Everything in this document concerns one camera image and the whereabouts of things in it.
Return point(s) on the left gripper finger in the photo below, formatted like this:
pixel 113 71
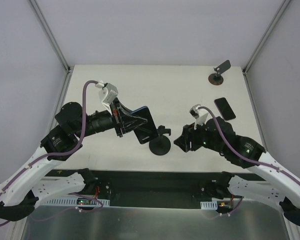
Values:
pixel 123 110
pixel 131 122

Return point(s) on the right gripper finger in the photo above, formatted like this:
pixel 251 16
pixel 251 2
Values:
pixel 183 143
pixel 186 133

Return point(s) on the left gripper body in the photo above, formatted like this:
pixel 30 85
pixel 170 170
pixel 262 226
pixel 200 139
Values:
pixel 117 120

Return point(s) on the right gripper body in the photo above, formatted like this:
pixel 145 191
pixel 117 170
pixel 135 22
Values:
pixel 190 139

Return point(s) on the blue smartphone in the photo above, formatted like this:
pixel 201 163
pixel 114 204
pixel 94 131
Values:
pixel 146 131

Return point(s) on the black round-base phone stand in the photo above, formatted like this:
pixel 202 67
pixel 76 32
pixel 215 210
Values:
pixel 161 145

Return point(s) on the brown-base phone stand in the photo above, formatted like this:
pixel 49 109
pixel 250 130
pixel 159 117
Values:
pixel 216 78

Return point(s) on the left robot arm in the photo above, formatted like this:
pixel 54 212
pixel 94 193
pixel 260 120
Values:
pixel 23 192

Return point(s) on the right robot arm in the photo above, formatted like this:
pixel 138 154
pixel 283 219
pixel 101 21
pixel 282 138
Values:
pixel 283 190

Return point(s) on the purple-edged black smartphone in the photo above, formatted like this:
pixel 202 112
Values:
pixel 225 109

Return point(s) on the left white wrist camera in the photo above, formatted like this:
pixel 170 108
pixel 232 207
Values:
pixel 108 92

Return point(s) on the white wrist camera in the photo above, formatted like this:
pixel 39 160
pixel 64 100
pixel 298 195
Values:
pixel 200 114
pixel 108 92

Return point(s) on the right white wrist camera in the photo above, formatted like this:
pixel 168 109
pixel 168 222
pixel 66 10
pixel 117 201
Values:
pixel 200 114

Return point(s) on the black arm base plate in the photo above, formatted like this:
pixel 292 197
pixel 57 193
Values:
pixel 153 189

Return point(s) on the right white cable duct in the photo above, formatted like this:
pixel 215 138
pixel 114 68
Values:
pixel 209 205

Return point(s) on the white cable duct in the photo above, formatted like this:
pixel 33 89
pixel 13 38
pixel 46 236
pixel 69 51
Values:
pixel 209 205
pixel 75 201

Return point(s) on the left aluminium frame post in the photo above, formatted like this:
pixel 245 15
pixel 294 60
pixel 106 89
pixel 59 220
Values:
pixel 49 34

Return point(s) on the aluminium frame post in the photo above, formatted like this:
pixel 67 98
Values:
pixel 267 34
pixel 49 34

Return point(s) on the left white cable duct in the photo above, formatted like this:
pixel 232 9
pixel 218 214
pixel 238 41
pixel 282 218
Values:
pixel 75 201

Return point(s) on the right aluminium frame post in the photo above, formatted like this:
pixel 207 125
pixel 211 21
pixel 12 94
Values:
pixel 267 34

